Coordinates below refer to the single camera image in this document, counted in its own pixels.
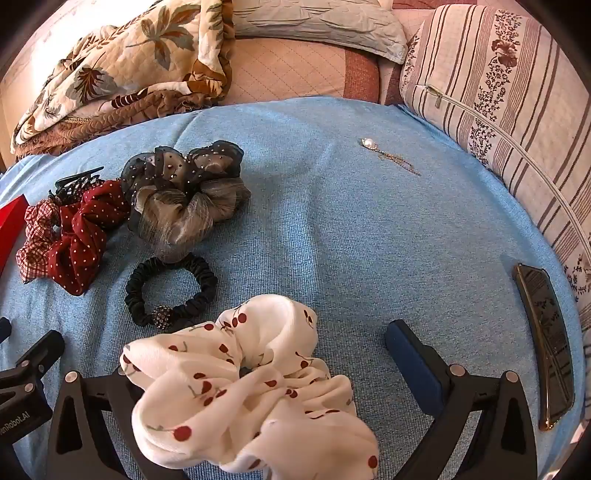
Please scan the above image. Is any grey blue pillow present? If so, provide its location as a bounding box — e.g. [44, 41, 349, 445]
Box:
[231, 0, 409, 65]

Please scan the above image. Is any black hair claw clip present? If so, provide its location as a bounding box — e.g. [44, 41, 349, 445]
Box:
[48, 167, 105, 204]

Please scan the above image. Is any pink quilted bedsheet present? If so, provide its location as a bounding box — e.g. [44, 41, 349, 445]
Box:
[222, 41, 402, 107]

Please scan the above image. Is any red plaid scrunchie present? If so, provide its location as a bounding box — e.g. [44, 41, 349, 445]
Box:
[16, 202, 63, 283]

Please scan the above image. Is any black smartphone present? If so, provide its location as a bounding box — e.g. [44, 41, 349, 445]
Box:
[512, 263, 575, 432]

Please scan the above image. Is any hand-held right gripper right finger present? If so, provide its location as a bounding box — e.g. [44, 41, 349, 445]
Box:
[385, 319, 540, 480]

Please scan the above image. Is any white cherry print scrunchie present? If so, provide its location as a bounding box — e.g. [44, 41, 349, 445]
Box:
[119, 294, 380, 474]

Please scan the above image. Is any black hair tie rhinestone ball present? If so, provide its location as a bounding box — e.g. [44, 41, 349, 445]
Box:
[124, 255, 219, 330]

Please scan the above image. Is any dark red polka dot scrunchie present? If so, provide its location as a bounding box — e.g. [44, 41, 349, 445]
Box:
[48, 180, 132, 297]

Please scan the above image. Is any grey black organza scrunchie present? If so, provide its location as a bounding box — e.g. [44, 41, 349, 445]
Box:
[121, 140, 252, 259]

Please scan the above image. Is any leaf print quilt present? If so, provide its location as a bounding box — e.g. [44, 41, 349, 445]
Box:
[10, 0, 236, 158]

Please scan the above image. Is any striped floral pillow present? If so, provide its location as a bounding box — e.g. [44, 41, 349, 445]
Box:
[399, 4, 591, 333]

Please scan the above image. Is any pearl tassel hair pin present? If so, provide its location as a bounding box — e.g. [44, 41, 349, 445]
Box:
[359, 137, 422, 177]

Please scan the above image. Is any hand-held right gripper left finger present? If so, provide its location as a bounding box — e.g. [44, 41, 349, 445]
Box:
[45, 367, 192, 480]

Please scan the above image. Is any white cable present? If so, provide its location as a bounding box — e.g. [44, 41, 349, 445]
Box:
[462, 108, 591, 245]

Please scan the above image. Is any red tray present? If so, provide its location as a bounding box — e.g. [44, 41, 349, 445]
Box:
[0, 195, 29, 278]

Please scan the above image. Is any light blue blanket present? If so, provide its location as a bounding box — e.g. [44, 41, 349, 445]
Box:
[0, 96, 585, 480]

